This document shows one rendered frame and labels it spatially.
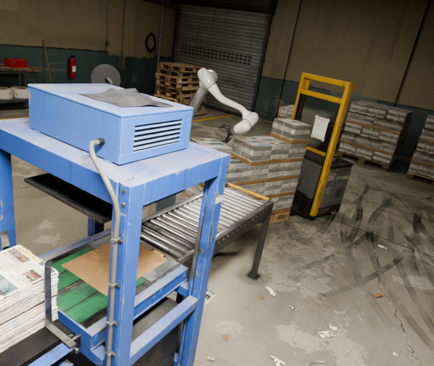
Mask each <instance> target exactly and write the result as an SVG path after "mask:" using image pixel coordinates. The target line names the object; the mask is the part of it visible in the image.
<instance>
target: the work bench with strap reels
mask: <svg viewBox="0 0 434 366"><path fill-rule="evenodd" d="M0 66H1V67H0V73H18V74H21V79H22V86H12V87H10V88H7V87H0V103H13V102H22V104H21V105H26V104H25V103H26V102H28V87H25V74H37V84H40V83H41V78H40V72H42V70H39V69H37V68H36V69H31V68H30V66H27V60H25V59H18V58H17V57H13V58H5V59H4V64H0Z"/></svg>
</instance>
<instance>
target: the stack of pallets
mask: <svg viewBox="0 0 434 366"><path fill-rule="evenodd" d="M165 65H168V67H165ZM188 68H191V69H188ZM198 68H201V67H200V66H196V65H190V64H186V63H176V62H160V65H159V67H157V72H156V73H155V78H156V90H157V93H156V94H154V97H157V98H161V99H165V100H168V101H171V102H175V103H179V104H180V101H179V100H180V98H179V90H178V87H183V86H193V84H197V86H199V82H200V79H199V78H198V76H194V73H197V72H198ZM205 69H206V70H207V68H205ZM163 70H166V72H163ZM184 73H187V74H184ZM161 76H165V77H161ZM193 78H196V80H195V81H192V79H193ZM161 81H164V82H161ZM162 86H164V87H162Z"/></svg>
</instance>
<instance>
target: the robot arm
mask: <svg viewBox="0 0 434 366"><path fill-rule="evenodd" d="M197 75H198V78H199V79H200V82H199V87H198V88H197V91H196V92H195V94H194V96H193V98H192V100H191V102H190V103H189V105H188V106H189V107H193V108H194V109H193V112H192V119H193V117H194V115H195V113H196V112H197V110H198V108H199V106H200V104H201V103H202V101H203V99H204V98H205V95H206V94H207V93H208V91H209V92H210V93H211V94H212V95H213V96H214V97H215V98H216V99H217V100H218V101H219V102H221V103H223V104H225V105H228V106H229V107H233V108H235V109H237V110H239V111H240V112H241V114H242V121H241V122H239V123H238V124H237V125H235V126H232V127H231V128H230V126H231V125H228V124H226V123H223V126H221V127H219V129H222V128H225V129H226V130H227V137H226V139H225V140H222V141H220V142H225V143H228V142H229V141H230V139H232V135H236V134H244V133H246V132H248V131H249V130H250V128H251V127H252V126H254V125H255V124H256V123H257V121H258V114H257V113H252V112H250V111H248V110H246V109H245V108H244V107H243V106H241V105H240V104H238V103H236V102H234V101H232V100H230V99H227V98H226V97H225V96H223V95H222V93H221V92H220V90H219V88H218V86H217V84H216V82H217V79H218V76H217V74H216V72H215V71H213V70H206V69H205V68H201V69H200V70H199V71H198V72H197ZM226 126H228V128H227V127H226Z"/></svg>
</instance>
